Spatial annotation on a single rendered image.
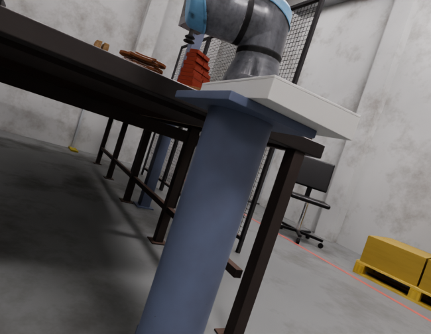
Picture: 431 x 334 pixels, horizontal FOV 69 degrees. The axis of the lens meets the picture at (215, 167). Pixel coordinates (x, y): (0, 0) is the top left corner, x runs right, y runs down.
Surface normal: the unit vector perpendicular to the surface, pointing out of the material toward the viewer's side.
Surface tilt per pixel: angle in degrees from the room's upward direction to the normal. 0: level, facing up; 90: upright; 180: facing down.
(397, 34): 90
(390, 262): 90
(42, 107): 90
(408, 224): 90
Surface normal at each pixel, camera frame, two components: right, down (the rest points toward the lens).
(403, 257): -0.66, -0.18
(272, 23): 0.26, 0.11
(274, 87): 0.51, 0.21
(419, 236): -0.80, -0.24
